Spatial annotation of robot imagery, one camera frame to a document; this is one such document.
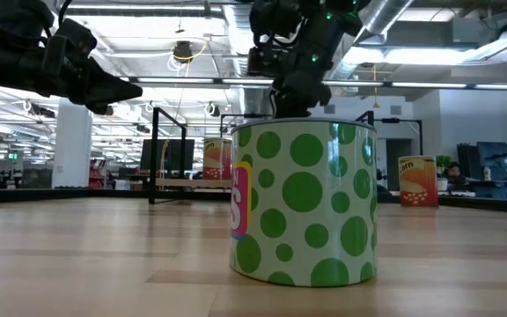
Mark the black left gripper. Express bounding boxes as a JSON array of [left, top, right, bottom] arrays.
[[19, 34, 143, 116]]

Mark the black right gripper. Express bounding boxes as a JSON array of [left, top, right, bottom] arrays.
[[271, 48, 333, 119]]

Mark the green polka dot can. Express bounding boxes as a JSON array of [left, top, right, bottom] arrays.
[[229, 116, 378, 289]]

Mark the red yellow corn can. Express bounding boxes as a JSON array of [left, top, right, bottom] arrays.
[[397, 154, 440, 208], [202, 137, 233, 181]]

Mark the white building pillar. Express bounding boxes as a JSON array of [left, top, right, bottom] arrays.
[[51, 97, 93, 189]]

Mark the long ceiling strip light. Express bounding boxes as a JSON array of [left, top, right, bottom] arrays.
[[389, 80, 507, 92], [121, 76, 385, 90]]

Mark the red storage rack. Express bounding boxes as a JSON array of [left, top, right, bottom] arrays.
[[88, 158, 107, 190]]

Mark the black computer monitor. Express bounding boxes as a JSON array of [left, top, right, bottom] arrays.
[[456, 144, 479, 177], [139, 138, 196, 173], [475, 141, 507, 177]]

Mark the dark grey door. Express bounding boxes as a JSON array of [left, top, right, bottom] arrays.
[[385, 138, 413, 191]]

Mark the green potted plant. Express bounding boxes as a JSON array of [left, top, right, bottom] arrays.
[[436, 153, 452, 180]]

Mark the person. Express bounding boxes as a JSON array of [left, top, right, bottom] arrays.
[[445, 161, 466, 186]]

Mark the dark office desk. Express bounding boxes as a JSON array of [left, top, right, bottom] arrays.
[[464, 178, 507, 202]]

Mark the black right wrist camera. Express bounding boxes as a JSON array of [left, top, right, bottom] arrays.
[[247, 43, 292, 79]]

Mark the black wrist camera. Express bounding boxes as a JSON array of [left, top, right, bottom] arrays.
[[247, 43, 292, 79], [55, 18, 99, 61]]

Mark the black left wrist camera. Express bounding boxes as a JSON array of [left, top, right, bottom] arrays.
[[55, 18, 99, 61]]

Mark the yellow hanging cord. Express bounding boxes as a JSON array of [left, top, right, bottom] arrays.
[[371, 63, 380, 109]]

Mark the silver ventilation duct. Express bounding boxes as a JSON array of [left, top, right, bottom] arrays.
[[330, 0, 415, 80], [222, 0, 276, 118]]

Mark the black ceiling camera pod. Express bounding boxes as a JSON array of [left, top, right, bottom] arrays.
[[167, 39, 209, 65]]

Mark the wooden shelf with black frame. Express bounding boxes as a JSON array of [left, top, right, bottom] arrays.
[[147, 107, 376, 206]]

